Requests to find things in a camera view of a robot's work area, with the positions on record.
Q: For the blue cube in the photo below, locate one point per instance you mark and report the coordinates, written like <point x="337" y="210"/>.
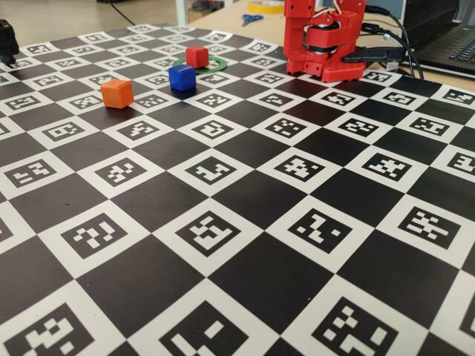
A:
<point x="182" y="77"/>

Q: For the red cube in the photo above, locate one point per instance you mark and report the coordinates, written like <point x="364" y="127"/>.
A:
<point x="196" y="57"/>

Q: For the orange cube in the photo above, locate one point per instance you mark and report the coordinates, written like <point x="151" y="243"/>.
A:
<point x="117" y="94"/>

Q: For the red robot arm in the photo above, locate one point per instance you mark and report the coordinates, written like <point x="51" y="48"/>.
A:
<point x="297" y="37"/>

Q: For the black white marker mat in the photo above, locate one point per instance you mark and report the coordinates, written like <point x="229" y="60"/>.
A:
<point x="237" y="222"/>

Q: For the yellow tape roll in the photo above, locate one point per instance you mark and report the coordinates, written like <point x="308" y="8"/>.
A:
<point x="264" y="7"/>

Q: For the white table leg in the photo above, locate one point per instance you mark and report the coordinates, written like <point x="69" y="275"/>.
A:
<point x="180" y="11"/>

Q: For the light grey panel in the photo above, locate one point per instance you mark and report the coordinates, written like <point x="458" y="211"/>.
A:
<point x="386" y="7"/>

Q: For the black laptop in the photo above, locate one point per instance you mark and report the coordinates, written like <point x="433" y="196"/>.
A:
<point x="438" y="29"/>

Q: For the black clamp device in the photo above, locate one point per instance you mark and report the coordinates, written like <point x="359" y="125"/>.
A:
<point x="8" y="41"/>

